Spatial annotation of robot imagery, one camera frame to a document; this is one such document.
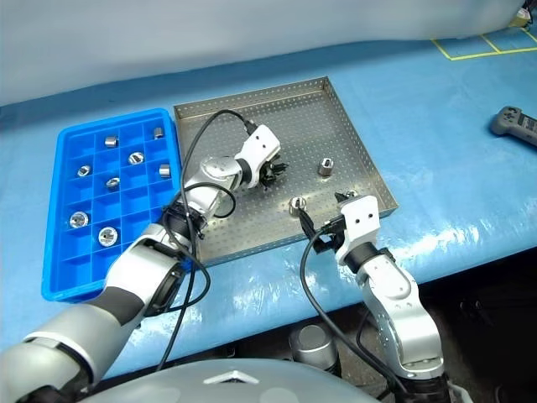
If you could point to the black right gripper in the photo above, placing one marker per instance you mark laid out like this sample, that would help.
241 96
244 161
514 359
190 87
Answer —
331 239

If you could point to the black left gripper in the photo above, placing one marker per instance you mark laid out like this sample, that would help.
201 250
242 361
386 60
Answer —
265 173

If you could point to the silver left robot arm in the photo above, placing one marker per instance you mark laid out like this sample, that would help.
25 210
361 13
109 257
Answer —
138 268

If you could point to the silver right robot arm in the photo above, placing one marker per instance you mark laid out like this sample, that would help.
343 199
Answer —
398 302

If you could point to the perforated steel tray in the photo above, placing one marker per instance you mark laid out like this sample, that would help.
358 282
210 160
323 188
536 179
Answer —
302 126

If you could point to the blue plastic compartment tray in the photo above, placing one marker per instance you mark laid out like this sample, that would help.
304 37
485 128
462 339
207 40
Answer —
67 268

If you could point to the small metal roller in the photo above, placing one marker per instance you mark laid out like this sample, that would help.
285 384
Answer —
84 170
112 183
108 236
351 193
165 171
136 158
325 166
297 205
78 219
111 141
158 133

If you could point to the grey round cylinder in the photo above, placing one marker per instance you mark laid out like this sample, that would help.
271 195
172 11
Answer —
312 344

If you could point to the silver robot torso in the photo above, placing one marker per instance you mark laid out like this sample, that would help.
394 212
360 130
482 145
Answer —
235 382

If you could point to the grey handheld remote controller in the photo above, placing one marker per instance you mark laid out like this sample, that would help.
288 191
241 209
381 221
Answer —
516 124

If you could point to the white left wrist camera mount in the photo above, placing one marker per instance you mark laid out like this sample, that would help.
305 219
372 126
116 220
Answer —
260 144

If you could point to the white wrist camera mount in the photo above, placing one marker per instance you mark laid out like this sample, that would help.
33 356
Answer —
361 226
260 144

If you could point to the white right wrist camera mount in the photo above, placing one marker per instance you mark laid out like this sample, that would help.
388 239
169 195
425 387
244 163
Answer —
361 226

